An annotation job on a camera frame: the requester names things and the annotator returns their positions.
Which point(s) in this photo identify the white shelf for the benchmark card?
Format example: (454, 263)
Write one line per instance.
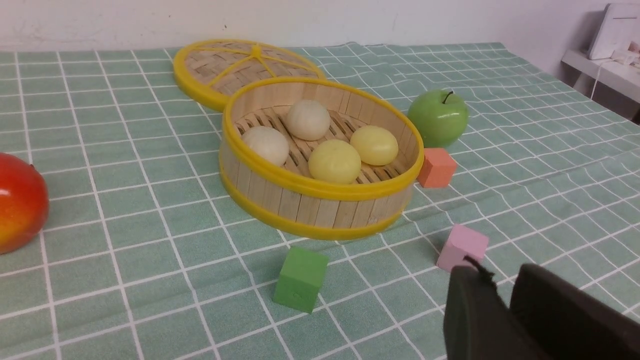
(624, 79)

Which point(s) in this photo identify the white device on shelf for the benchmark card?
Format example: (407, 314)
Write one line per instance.
(618, 28)

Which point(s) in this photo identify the yellow bun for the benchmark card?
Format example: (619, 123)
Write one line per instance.
(335, 161)
(376, 146)

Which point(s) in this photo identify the woven steamer lid yellow rim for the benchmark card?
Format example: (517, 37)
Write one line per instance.
(211, 71)

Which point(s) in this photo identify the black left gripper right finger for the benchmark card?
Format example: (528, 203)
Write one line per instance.
(569, 324)

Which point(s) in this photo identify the bamboo steamer tray yellow rim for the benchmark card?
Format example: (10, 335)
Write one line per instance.
(286, 197)

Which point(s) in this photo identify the white bun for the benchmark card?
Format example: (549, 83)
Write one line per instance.
(268, 143)
(308, 120)

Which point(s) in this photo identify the green apple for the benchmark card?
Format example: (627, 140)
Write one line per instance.
(440, 116)

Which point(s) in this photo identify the green checkered tablecloth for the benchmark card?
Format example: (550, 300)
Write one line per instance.
(145, 256)

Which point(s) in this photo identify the orange foam cube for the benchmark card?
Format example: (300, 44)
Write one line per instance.
(438, 168)

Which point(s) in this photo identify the green foam cube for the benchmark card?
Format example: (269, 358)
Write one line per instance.
(300, 279)

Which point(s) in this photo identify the red orange pomegranate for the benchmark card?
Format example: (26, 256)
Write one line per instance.
(24, 203)

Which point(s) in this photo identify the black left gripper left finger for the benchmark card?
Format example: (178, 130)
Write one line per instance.
(477, 324)

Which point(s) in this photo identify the pink foam cube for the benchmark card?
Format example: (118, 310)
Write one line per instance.
(462, 241)

